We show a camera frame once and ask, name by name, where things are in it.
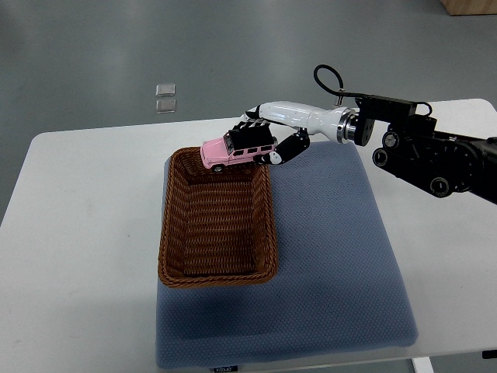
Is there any upper metal floor plate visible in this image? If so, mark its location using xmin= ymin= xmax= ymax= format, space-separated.
xmin=155 ymin=83 xmax=176 ymax=97

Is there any blue grey padded mat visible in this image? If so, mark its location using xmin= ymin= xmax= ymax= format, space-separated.
xmin=156 ymin=141 xmax=418 ymax=369

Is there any white table leg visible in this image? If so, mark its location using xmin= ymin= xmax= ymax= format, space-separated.
xmin=412 ymin=357 xmax=434 ymax=373

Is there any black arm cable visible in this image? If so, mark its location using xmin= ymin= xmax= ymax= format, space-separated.
xmin=313 ymin=64 xmax=433 ymax=117

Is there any wooden box corner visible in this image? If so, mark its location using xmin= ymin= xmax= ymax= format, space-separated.
xmin=440 ymin=0 xmax=497 ymax=16

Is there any pink toy car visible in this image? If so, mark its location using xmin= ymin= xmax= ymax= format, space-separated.
xmin=200 ymin=126 xmax=278 ymax=173

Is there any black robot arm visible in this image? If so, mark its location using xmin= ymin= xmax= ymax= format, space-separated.
xmin=350 ymin=94 xmax=496 ymax=204

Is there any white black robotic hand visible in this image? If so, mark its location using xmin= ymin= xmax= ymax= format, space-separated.
xmin=235 ymin=101 xmax=358 ymax=165

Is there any brown wicker basket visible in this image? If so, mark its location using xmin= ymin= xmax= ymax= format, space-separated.
xmin=158 ymin=147 xmax=278 ymax=288

